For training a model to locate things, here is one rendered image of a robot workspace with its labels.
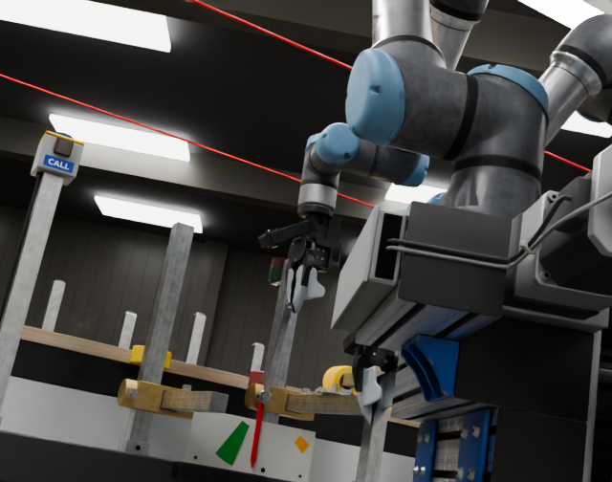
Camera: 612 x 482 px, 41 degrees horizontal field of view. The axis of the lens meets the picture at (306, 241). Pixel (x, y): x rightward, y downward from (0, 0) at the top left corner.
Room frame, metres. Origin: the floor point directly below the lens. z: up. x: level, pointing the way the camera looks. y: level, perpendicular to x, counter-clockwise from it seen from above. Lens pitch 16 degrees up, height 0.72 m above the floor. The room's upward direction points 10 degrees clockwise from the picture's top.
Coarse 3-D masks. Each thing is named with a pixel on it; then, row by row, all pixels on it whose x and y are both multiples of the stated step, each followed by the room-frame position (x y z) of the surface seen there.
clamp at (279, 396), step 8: (256, 384) 1.61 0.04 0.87; (264, 384) 1.62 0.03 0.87; (248, 392) 1.63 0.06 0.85; (256, 392) 1.60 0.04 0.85; (272, 392) 1.61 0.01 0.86; (280, 392) 1.62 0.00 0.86; (288, 392) 1.63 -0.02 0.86; (296, 392) 1.64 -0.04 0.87; (248, 400) 1.62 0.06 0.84; (256, 400) 1.60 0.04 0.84; (272, 400) 1.61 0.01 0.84; (280, 400) 1.62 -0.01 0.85; (256, 408) 1.62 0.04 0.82; (264, 408) 1.61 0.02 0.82; (272, 408) 1.62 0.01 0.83; (280, 408) 1.62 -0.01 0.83; (288, 416) 1.65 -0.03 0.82; (296, 416) 1.64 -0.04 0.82; (304, 416) 1.65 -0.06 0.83; (312, 416) 1.65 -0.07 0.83
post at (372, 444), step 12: (384, 420) 1.74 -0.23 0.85; (372, 432) 1.73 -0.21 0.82; (384, 432) 1.74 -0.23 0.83; (372, 444) 1.73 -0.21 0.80; (360, 456) 1.75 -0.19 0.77; (372, 456) 1.73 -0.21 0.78; (360, 468) 1.75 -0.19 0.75; (372, 468) 1.73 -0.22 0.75; (360, 480) 1.74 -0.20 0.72; (372, 480) 1.73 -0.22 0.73
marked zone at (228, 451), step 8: (240, 424) 1.59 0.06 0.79; (232, 432) 1.58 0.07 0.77; (240, 432) 1.59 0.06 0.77; (232, 440) 1.59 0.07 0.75; (240, 440) 1.59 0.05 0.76; (224, 448) 1.58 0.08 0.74; (232, 448) 1.59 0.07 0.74; (224, 456) 1.58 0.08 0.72; (232, 456) 1.59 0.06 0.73; (232, 464) 1.59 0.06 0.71
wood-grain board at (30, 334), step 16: (32, 336) 1.62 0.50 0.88; (48, 336) 1.64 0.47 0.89; (64, 336) 1.65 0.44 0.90; (80, 352) 1.67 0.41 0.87; (96, 352) 1.68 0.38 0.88; (112, 352) 1.69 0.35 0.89; (128, 352) 1.71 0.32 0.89; (176, 368) 1.76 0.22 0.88; (192, 368) 1.77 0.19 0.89; (208, 368) 1.79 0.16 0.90; (240, 384) 1.82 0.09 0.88
